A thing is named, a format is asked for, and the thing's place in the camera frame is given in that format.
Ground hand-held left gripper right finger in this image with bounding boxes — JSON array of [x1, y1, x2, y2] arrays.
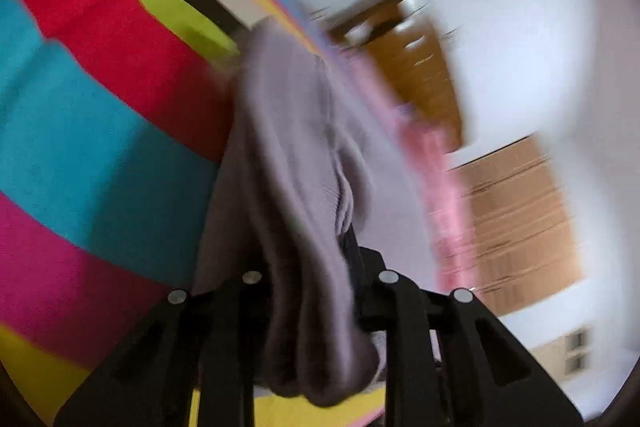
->
[[341, 226, 584, 427]]

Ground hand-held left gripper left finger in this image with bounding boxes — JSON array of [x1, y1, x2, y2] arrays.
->
[[54, 271, 275, 427]]

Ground lilac pants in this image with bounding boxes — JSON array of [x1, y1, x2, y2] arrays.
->
[[192, 19, 441, 409]]

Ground light wooden panel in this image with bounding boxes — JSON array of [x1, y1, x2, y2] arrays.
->
[[450, 134, 585, 314]]

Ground brown wooden cabinet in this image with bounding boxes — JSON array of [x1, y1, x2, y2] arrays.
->
[[320, 0, 468, 152]]

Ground rainbow striped bed sheet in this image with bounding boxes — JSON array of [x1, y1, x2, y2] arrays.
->
[[0, 0, 436, 427]]

